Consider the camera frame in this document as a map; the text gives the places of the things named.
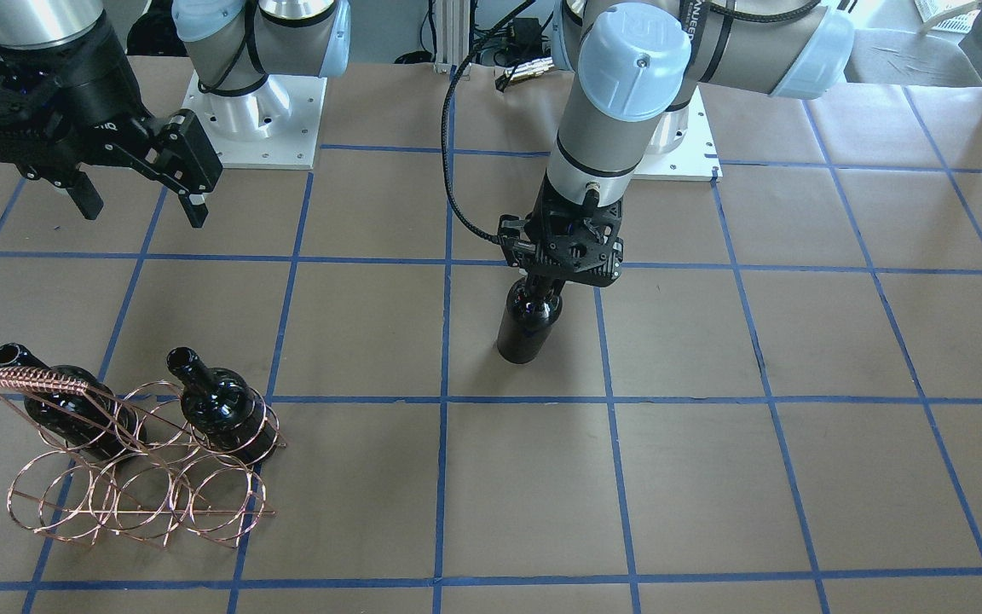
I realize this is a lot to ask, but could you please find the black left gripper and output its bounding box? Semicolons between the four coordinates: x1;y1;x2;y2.
498;178;624;287

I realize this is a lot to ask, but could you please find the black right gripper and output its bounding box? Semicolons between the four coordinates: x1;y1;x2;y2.
0;9;222;229

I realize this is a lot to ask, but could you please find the dark wine bottle being moved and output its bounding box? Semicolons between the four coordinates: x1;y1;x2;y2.
496;275;564;364

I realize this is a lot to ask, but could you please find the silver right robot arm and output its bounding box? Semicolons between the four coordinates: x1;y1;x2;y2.
0;1;350;227

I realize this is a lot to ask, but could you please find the dark wine bottle in basket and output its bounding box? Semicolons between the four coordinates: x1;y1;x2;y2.
166;347;277;466

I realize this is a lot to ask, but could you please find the grey office chair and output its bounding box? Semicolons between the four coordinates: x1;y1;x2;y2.
843;7;982;87

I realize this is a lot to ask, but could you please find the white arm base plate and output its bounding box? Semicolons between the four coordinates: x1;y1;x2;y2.
633;90;722;182
183;73;328;171

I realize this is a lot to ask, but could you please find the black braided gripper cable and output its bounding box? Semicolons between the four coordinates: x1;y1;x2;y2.
442;0;543;248

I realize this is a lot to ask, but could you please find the aluminium frame post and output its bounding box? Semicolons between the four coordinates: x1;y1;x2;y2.
431;0;474;74

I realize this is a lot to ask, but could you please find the copper wire wine basket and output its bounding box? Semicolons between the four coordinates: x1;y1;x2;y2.
0;367;277;548

